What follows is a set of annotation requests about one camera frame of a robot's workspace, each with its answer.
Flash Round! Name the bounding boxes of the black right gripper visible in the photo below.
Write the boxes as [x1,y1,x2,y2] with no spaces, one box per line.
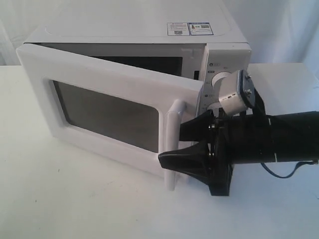
[158,108,275,196]

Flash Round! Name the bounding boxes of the white microwave door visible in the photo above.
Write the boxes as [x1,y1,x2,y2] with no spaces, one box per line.
[17,43,203,191]

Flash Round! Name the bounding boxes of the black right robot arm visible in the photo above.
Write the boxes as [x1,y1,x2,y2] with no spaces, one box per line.
[158,110,319,196]

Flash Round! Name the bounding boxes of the white microwave oven body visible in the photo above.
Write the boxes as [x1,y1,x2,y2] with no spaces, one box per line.
[17,18,251,113]

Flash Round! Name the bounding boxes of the lower white control knob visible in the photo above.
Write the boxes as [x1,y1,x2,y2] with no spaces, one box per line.
[207,102,221,114]

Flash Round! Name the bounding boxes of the white control knob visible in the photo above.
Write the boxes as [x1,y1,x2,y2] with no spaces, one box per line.
[207,102,221,114]
[211,71,231,91]

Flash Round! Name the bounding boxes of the upper white control knob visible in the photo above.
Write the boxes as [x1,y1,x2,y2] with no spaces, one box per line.
[211,71,231,91]

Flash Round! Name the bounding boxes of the blue red info sticker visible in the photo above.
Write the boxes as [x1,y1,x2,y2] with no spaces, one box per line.
[188,22,214,36]

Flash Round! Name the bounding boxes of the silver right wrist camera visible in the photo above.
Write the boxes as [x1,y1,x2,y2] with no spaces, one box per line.
[218,70,256,116]

